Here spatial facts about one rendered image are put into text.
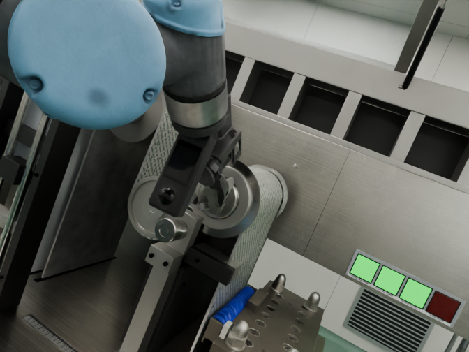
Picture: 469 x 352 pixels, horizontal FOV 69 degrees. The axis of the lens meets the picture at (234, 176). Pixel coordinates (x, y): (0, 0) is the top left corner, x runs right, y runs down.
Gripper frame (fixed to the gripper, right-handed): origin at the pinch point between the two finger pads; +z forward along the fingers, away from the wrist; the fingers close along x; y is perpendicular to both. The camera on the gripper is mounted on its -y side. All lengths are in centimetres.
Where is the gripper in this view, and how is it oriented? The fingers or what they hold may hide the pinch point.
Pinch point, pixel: (202, 207)
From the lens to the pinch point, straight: 58.2
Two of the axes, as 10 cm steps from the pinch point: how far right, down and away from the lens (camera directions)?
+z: 0.1, 6.1, 7.9
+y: 5.1, -6.9, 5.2
